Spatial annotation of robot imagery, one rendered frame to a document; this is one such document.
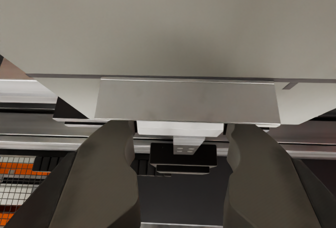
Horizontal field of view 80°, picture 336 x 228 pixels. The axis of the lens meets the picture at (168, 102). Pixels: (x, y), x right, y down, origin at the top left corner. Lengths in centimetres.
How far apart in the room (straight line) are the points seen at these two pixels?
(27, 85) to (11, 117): 34
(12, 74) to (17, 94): 4
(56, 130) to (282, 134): 48
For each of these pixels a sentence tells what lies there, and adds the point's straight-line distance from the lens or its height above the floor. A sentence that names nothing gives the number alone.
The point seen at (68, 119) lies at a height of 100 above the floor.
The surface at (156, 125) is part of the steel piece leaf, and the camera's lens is 18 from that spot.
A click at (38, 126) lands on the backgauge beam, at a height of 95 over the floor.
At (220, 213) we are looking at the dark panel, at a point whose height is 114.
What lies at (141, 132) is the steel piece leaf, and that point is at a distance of 21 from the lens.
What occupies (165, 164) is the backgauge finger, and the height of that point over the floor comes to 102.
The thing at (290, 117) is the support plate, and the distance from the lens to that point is 18.
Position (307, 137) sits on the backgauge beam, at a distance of 51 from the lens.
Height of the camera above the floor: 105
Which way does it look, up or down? 21 degrees down
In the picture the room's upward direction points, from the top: 178 degrees counter-clockwise
